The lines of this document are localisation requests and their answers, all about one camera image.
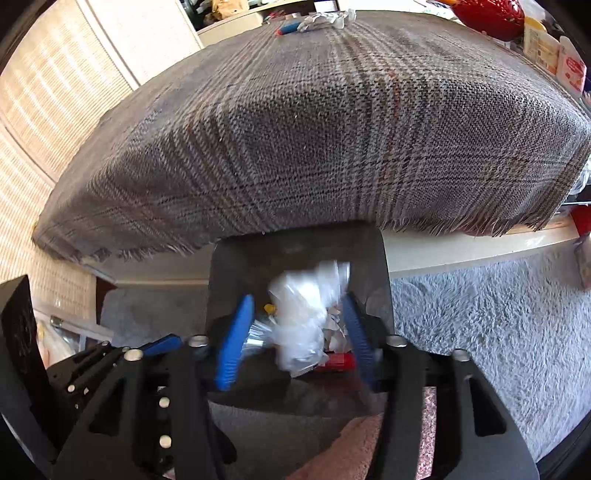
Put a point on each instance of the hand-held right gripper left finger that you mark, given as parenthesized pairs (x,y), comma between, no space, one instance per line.
(234,344)

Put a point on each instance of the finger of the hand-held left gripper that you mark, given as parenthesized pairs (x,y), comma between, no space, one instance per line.
(161,345)
(159,420)

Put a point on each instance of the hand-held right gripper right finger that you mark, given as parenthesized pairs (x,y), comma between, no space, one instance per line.
(359,344)

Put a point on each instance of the shredded white paper strip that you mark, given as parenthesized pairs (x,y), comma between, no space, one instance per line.
(337,330)

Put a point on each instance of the silver wrapper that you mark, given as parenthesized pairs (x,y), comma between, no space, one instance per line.
(259,336)

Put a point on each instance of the red round lid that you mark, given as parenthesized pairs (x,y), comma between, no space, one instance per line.
(339,361)

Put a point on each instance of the clear plastic bag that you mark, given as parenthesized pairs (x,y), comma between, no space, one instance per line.
(300,314)

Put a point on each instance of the dark grey bin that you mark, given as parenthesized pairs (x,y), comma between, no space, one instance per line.
(240,267)

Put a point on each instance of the person's leg in pink pants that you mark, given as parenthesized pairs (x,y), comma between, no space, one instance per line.
(351,445)

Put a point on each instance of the shaggy grey rug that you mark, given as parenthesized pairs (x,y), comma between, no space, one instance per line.
(485,332)

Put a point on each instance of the cream table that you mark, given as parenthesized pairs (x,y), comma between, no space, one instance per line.
(461,249)

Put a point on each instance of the grey plaid blanket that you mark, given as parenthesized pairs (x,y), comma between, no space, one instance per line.
(300,138)

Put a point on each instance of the white packet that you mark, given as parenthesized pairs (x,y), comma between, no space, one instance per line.
(584,261)

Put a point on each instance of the red box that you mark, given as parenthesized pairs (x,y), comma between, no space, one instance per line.
(581,217)

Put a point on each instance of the woven rattan screen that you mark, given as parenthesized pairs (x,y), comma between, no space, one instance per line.
(51,92)

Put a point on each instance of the blue red pen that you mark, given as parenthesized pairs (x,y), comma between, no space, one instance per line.
(288,28)

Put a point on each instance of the cream shelf unit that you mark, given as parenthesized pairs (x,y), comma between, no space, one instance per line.
(231,22)

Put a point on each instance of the crumpled white plastic wrapper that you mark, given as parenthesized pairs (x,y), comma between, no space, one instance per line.
(325,21)

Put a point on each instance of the brown plush toy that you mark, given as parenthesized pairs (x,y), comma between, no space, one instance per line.
(228,8)

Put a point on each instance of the shiny red bag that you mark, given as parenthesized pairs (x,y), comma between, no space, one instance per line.
(489,18)

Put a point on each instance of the white pink floral bottle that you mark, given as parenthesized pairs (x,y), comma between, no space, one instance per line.
(572,64)

